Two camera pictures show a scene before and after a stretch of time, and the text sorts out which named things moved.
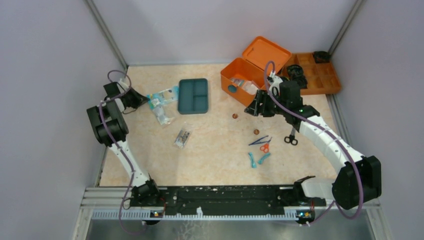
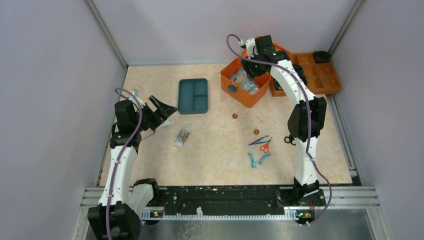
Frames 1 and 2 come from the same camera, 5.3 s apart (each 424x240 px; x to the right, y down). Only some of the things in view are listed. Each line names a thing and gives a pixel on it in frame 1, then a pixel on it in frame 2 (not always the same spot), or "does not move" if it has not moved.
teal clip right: [265, 155] does not move
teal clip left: [253, 163] does not move
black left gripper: [135, 99] to [153, 114]
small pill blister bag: [181, 138] does not move
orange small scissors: [265, 148] does not move
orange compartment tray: [321, 78] does not move
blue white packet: [163, 97] to [242, 79]
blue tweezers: [254, 142] does not move
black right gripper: [259, 105] to [252, 70]
